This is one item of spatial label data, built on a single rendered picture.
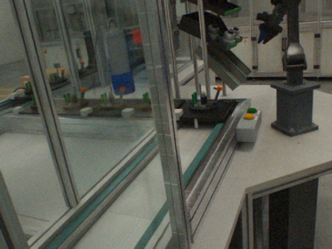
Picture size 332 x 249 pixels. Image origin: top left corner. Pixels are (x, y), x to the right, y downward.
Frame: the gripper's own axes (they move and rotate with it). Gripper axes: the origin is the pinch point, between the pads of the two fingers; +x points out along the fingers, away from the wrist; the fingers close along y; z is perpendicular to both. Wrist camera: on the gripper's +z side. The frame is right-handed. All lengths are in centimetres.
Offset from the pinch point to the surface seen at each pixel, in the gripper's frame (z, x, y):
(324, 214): -106, 72, -25
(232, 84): 2.2, 27.1, 1.2
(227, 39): 14.4, 9.2, -3.2
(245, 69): -6.8, 17.0, -22.8
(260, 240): -47, 86, 21
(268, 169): -10, 45, 56
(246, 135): -2, 40, 41
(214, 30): 22.2, 8.6, -5.1
